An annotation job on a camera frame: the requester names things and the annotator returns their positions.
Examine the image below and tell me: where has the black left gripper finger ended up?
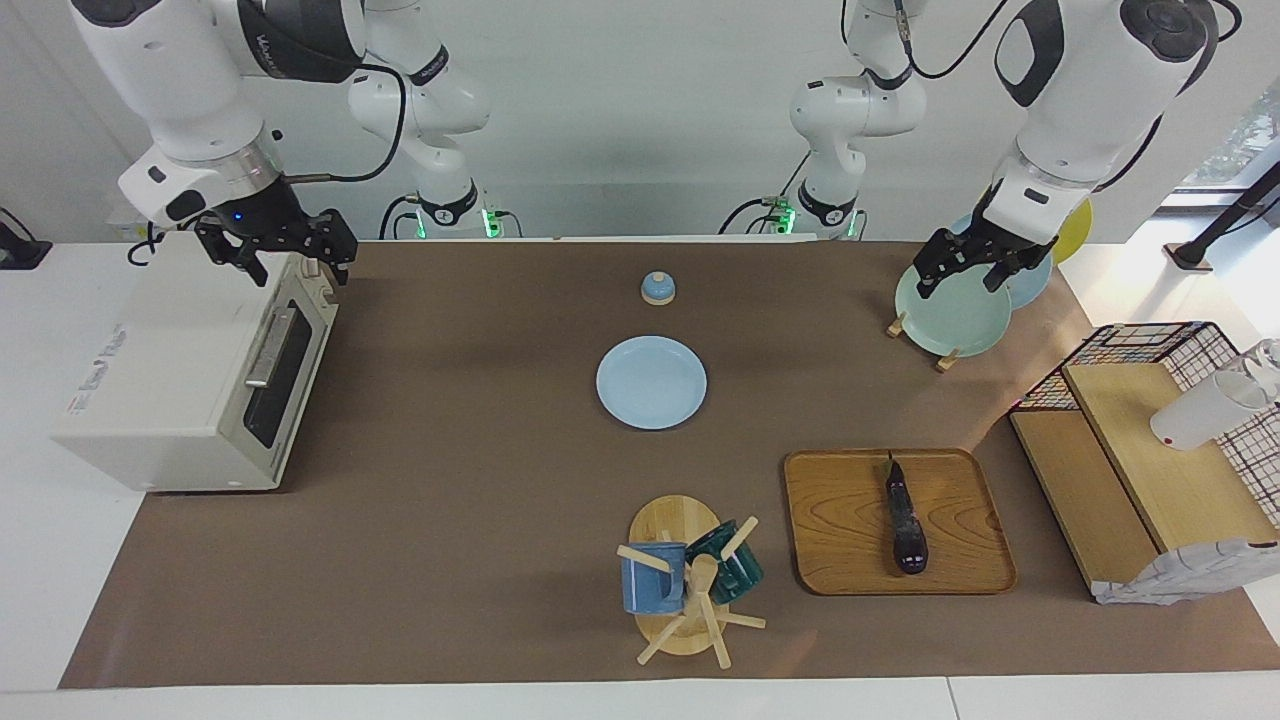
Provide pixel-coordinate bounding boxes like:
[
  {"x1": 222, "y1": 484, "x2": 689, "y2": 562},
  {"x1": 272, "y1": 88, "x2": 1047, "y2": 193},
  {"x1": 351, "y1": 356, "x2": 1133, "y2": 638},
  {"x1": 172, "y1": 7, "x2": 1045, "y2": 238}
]
[
  {"x1": 915, "y1": 244, "x2": 965, "y2": 300},
  {"x1": 984, "y1": 256, "x2": 1041, "y2": 293}
]

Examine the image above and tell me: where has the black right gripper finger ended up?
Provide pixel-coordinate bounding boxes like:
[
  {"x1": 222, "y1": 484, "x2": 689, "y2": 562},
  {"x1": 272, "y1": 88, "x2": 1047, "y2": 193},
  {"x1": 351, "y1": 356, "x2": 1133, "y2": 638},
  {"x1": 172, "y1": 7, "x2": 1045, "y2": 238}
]
[
  {"x1": 195, "y1": 222, "x2": 270, "y2": 289},
  {"x1": 303, "y1": 211, "x2": 359, "y2": 288}
]

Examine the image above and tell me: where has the cream toaster oven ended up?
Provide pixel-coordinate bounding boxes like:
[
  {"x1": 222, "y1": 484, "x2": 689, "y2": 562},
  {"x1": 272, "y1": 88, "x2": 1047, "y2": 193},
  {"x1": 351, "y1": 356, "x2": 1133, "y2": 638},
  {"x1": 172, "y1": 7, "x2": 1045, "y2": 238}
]
[{"x1": 50, "y1": 232, "x2": 339, "y2": 493}]

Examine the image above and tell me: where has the dark purple eggplant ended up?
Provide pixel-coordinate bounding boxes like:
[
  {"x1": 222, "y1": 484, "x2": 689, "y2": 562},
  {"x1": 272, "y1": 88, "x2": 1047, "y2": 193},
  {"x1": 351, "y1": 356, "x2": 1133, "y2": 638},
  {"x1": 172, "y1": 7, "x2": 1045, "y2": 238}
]
[{"x1": 884, "y1": 450, "x2": 930, "y2": 576}]

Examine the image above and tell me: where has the light blue racked plate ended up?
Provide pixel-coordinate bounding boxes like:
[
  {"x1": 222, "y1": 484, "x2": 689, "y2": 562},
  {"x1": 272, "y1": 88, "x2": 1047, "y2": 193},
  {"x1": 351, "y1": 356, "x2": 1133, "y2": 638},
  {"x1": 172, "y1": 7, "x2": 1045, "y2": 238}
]
[{"x1": 950, "y1": 212, "x2": 1053, "y2": 311}]

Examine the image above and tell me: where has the mint green plate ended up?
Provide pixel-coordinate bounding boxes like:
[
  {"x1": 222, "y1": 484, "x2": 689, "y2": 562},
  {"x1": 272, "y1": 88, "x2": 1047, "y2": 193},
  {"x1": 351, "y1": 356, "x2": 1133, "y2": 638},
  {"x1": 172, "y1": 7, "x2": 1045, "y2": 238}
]
[{"x1": 894, "y1": 255, "x2": 1013, "y2": 358}]

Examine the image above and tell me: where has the wooden plate rack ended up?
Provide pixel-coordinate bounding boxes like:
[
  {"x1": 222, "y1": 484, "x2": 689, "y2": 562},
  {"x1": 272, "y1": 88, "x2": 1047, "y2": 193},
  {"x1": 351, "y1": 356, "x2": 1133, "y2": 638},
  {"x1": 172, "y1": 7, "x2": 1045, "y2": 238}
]
[{"x1": 886, "y1": 312, "x2": 963, "y2": 373}]

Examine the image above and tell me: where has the yellow plate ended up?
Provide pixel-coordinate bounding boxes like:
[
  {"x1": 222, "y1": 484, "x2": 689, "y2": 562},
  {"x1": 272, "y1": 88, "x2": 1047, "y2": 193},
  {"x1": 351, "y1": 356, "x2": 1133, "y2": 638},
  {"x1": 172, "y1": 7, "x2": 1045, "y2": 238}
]
[{"x1": 1050, "y1": 198, "x2": 1094, "y2": 265}]

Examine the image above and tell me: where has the white power strip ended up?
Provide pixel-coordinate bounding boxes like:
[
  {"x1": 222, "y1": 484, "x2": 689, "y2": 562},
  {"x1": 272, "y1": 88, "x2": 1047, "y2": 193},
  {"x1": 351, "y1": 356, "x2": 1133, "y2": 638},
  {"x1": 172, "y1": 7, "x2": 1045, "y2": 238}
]
[{"x1": 105, "y1": 195, "x2": 151, "y2": 243}]

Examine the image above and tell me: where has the black desk clamp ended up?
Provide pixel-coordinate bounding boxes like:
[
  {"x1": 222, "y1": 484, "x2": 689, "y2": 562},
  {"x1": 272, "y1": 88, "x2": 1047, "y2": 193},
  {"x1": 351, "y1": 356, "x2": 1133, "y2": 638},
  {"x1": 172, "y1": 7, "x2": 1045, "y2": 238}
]
[{"x1": 0, "y1": 208, "x2": 53, "y2": 271}]

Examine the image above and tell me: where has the light wooden shelf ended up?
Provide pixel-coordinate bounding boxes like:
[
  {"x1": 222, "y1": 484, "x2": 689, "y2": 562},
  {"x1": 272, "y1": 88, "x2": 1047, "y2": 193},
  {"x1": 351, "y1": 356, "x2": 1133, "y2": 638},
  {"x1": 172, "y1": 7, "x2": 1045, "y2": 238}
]
[{"x1": 1009, "y1": 362, "x2": 1280, "y2": 599}]

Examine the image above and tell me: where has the white cup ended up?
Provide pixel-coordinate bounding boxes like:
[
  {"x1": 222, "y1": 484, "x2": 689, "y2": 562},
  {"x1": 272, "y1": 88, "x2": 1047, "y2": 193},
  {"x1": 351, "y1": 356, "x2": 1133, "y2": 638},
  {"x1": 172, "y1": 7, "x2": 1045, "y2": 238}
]
[{"x1": 1149, "y1": 370, "x2": 1271, "y2": 451}]

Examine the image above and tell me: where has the glass window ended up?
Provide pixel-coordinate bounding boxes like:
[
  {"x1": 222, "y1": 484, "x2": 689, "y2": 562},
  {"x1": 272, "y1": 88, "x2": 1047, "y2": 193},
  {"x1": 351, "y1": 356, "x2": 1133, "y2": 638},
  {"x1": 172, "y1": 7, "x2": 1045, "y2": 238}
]
[{"x1": 1160, "y1": 80, "x2": 1280, "y2": 206}]

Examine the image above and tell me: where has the clear glass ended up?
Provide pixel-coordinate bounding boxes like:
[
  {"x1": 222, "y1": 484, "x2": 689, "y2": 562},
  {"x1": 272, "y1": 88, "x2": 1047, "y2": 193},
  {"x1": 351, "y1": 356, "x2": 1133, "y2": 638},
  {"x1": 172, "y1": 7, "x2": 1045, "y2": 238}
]
[{"x1": 1240, "y1": 338, "x2": 1280, "y2": 401}]

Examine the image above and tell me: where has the square wooden tray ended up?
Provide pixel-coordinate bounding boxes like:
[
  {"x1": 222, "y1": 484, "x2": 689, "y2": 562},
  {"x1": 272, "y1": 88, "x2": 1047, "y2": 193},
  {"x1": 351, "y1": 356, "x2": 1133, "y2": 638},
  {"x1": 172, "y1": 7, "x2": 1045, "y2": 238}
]
[{"x1": 783, "y1": 448, "x2": 1018, "y2": 597}]

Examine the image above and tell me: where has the brown table mat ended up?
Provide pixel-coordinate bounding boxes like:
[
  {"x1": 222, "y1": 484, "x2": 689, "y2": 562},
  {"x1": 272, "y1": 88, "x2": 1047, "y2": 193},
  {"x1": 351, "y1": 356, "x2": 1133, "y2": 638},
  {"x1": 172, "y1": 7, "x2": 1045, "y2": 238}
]
[{"x1": 58, "y1": 240, "x2": 1280, "y2": 689}]

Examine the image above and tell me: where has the white patterned cloth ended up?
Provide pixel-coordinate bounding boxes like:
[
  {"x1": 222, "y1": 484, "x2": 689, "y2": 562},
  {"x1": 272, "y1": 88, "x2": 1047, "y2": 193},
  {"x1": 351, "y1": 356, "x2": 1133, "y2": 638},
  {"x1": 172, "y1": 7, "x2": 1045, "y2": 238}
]
[{"x1": 1092, "y1": 538, "x2": 1280, "y2": 606}]

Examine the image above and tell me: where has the dark green ceramic mug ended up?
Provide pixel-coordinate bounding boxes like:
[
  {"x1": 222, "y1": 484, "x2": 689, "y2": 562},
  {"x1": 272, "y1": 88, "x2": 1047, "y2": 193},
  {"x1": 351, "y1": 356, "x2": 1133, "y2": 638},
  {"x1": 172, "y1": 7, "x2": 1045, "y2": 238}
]
[{"x1": 686, "y1": 520, "x2": 764, "y2": 605}]

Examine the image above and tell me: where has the wooden mug tree stand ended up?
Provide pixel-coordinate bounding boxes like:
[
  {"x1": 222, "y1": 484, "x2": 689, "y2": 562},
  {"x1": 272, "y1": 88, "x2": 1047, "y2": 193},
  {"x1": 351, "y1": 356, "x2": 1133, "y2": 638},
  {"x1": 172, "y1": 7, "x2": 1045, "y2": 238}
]
[{"x1": 616, "y1": 495, "x2": 767, "y2": 670}]

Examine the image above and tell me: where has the blue ceramic mug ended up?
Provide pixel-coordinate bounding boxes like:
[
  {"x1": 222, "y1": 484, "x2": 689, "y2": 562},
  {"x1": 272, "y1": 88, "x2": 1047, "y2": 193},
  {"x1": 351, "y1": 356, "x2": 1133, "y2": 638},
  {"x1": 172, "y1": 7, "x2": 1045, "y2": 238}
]
[{"x1": 621, "y1": 542, "x2": 689, "y2": 615}]

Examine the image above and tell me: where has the black power cable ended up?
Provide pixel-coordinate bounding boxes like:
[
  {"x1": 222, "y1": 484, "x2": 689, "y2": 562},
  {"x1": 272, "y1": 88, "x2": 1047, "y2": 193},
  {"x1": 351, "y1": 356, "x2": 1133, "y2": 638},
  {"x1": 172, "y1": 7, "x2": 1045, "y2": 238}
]
[{"x1": 127, "y1": 222, "x2": 169, "y2": 266}]

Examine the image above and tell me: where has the black wire basket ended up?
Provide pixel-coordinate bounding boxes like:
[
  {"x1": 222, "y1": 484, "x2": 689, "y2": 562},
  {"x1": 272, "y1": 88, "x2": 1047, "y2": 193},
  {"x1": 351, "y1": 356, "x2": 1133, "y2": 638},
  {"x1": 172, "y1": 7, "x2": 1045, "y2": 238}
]
[{"x1": 1008, "y1": 321, "x2": 1280, "y2": 529}]

